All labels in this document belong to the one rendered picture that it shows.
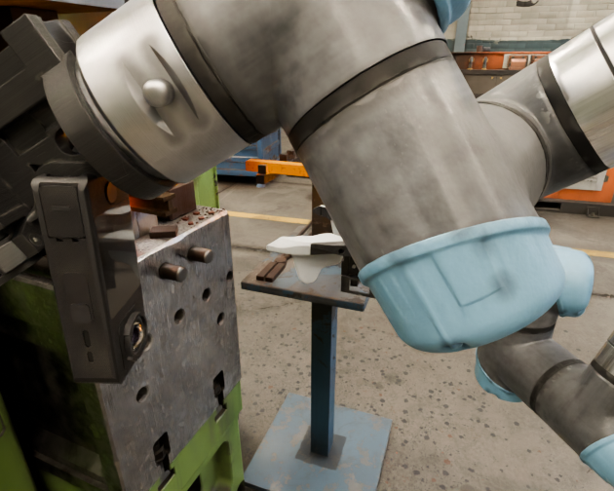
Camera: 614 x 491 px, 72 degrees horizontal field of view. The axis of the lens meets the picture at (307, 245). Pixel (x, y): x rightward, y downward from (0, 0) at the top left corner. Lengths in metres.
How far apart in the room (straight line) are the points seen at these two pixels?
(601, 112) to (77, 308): 0.27
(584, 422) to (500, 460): 1.20
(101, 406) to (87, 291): 0.55
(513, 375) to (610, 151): 0.32
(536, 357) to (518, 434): 1.26
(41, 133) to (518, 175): 0.20
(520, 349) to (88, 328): 0.44
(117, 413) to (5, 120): 0.62
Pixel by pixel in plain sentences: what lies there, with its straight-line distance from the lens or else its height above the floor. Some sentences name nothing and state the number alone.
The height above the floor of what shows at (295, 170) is 0.98.
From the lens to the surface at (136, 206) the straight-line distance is 0.73.
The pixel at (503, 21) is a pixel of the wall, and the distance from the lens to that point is 8.06.
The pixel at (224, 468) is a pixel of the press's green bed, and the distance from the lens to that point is 1.28.
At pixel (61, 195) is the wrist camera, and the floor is 1.15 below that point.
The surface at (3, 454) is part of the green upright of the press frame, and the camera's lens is 0.96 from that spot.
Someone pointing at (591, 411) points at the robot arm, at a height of 0.91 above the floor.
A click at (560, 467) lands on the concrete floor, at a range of 1.74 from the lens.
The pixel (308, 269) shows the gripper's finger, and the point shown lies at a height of 0.97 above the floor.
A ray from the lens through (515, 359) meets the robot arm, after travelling 0.54.
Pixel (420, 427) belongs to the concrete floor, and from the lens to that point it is 1.70.
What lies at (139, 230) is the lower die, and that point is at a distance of 0.80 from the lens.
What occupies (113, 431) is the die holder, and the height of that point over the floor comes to 0.66.
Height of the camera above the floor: 1.20
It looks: 24 degrees down
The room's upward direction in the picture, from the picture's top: straight up
